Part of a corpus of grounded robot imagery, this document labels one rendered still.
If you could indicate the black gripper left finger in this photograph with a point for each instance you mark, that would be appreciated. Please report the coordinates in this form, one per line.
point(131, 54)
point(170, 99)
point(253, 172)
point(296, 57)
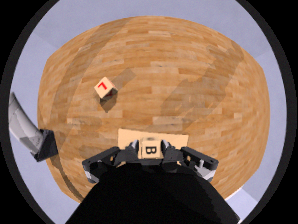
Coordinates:
point(96, 165)

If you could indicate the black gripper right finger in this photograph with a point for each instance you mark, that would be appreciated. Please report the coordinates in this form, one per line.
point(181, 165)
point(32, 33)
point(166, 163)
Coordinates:
point(204, 164)

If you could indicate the tan flat mat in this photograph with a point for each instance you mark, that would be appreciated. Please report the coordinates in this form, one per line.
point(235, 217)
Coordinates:
point(127, 136)

